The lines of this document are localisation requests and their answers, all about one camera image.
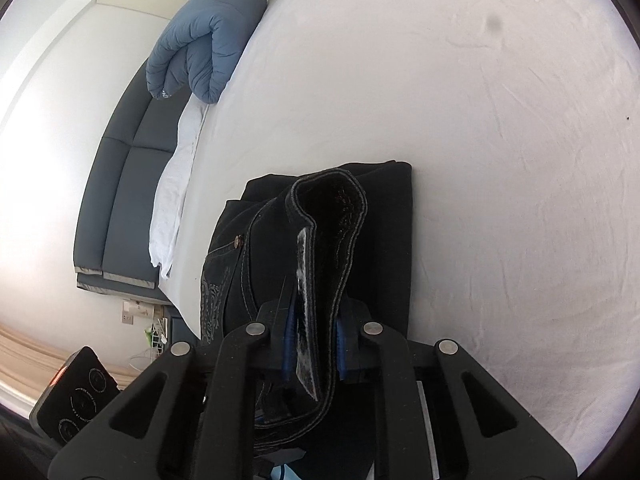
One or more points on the black controller device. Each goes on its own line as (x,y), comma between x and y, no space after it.
(79,390)

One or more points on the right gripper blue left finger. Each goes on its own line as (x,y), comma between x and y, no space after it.
(279,354)

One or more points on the rolled blue duvet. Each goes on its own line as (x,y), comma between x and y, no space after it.
(201,46)

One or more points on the white pillow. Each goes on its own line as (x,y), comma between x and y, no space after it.
(171,188)

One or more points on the black denim pants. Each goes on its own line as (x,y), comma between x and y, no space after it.
(344,237)

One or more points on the dark grey headboard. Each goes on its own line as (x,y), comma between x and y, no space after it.
(111,247)

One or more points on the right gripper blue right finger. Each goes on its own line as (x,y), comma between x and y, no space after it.
(350,358)

